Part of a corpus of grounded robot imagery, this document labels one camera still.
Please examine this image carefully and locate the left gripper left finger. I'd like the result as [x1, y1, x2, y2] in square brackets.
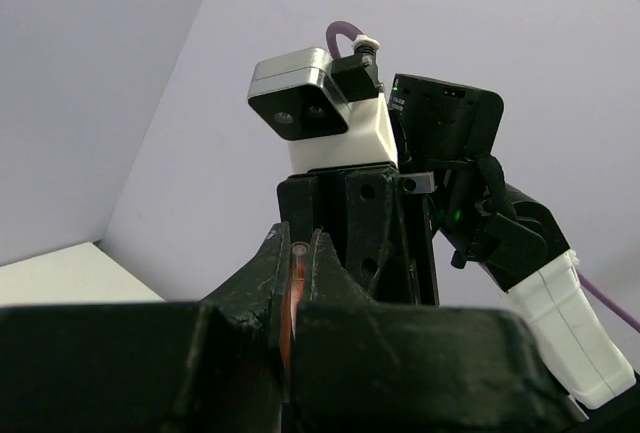
[1, 303, 281, 432]

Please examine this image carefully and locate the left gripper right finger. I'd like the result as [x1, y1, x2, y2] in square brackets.
[291, 302, 580, 432]

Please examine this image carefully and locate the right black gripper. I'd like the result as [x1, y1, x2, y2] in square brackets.
[202, 165, 440, 323]

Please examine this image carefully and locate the orange-red pen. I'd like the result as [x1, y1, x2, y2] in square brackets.
[279, 242, 310, 384]

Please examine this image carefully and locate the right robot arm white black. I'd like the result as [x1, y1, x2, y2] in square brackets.
[209, 70, 639, 428]

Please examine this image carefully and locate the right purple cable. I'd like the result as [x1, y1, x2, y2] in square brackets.
[325, 20, 381, 59]

